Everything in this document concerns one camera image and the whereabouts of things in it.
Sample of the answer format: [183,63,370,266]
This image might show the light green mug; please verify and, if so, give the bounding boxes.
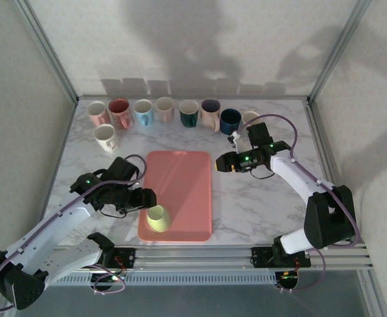
[146,204,173,234]

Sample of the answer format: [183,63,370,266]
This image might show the navy blue mug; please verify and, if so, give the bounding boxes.
[219,108,243,135]

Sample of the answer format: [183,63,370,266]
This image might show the grey mug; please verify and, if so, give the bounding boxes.
[241,110,262,133]

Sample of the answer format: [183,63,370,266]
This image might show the pink mug purple interior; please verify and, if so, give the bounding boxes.
[200,98,223,133]

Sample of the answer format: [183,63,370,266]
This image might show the dark green mug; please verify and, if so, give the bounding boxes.
[178,99,201,129]

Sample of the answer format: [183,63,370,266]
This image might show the pale pink mug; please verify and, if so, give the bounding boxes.
[155,96,176,123]

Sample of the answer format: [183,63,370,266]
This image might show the light blue mug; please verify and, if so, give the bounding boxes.
[133,98,155,127]

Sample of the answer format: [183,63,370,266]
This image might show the pink mug white interior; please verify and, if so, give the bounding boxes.
[86,100,112,127]

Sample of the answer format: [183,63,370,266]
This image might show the pink mug red interior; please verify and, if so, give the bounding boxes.
[107,98,135,130]

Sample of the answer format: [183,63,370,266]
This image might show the pink plastic tray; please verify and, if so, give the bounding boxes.
[137,151,213,244]

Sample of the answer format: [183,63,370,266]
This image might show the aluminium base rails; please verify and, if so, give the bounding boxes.
[57,244,374,273]

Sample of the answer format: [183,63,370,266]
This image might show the circuit board with LED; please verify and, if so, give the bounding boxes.
[275,269,300,291]
[89,271,122,288]

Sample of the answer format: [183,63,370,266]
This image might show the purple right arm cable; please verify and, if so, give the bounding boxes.
[241,114,361,293]

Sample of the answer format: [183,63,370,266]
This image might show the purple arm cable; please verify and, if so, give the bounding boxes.
[0,153,148,313]
[241,114,361,293]

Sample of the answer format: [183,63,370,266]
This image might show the aluminium side rail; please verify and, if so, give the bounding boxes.
[304,100,353,245]

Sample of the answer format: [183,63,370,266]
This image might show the aluminium back rail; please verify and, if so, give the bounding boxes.
[76,94,312,102]

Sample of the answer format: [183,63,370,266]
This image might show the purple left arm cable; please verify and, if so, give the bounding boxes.
[0,153,148,313]

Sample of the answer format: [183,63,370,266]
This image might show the grey slotted cable duct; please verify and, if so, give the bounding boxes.
[53,275,278,285]

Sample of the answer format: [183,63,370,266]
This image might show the aluminium frame post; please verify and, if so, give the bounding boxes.
[357,269,387,317]
[13,0,79,106]
[307,0,376,104]

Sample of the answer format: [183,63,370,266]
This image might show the aluminium lower frame post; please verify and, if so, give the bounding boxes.
[357,269,387,317]

